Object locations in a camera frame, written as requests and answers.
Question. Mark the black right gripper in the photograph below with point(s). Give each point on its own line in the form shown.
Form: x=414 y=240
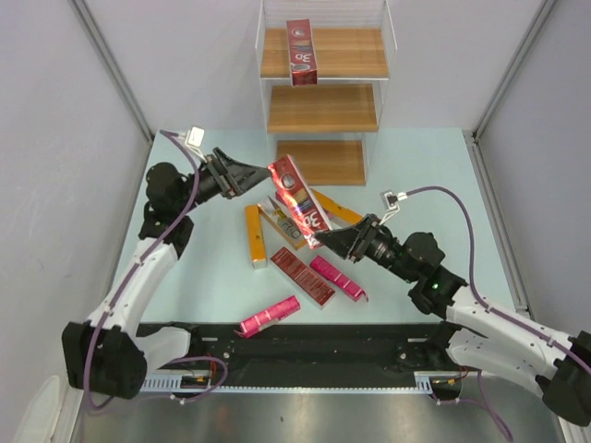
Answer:
x=353 y=241

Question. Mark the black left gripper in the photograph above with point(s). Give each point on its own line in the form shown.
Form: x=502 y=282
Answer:
x=235 y=178

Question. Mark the red silver 3D toothpaste box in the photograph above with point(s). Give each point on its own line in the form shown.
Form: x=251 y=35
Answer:
x=299 y=199

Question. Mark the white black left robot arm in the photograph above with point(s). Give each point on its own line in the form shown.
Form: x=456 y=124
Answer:
x=104 y=354

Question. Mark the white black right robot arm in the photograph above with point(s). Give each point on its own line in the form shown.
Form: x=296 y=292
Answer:
x=552 y=364

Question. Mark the clear acrylic wooden shelf unit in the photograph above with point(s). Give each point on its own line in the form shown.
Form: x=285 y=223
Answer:
x=330 y=129

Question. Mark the pink toothpaste box middle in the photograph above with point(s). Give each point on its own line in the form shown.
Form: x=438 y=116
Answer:
x=330 y=273

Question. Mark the pink toothpaste box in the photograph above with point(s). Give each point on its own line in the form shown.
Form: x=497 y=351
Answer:
x=268 y=317
x=330 y=273

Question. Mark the orange toothpaste box right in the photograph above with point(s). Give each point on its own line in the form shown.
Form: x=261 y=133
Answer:
x=339 y=216

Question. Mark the orange toothpaste box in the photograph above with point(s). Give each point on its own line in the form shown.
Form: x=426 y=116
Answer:
x=257 y=248
x=339 y=216

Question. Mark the orange toothpaste box left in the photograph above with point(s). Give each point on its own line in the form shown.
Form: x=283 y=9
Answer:
x=257 y=248

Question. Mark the gold silver toothpaste box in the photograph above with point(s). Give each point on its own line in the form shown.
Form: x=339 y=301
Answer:
x=279 y=220

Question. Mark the dark red toothpaste box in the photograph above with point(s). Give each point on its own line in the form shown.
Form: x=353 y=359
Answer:
x=303 y=277

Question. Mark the pink toothpaste box lower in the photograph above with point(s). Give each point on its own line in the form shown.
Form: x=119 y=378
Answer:
x=268 y=317

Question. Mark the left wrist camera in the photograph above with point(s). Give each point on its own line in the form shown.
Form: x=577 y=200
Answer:
x=193 y=138

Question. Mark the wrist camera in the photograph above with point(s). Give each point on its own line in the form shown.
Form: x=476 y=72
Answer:
x=193 y=138
x=391 y=202

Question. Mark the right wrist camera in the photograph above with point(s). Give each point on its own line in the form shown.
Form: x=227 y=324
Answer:
x=391 y=202

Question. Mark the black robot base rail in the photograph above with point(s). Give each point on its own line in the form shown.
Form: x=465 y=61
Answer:
x=340 y=349

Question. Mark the white slotted cable duct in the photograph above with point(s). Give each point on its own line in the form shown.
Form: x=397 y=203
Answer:
x=192 y=382

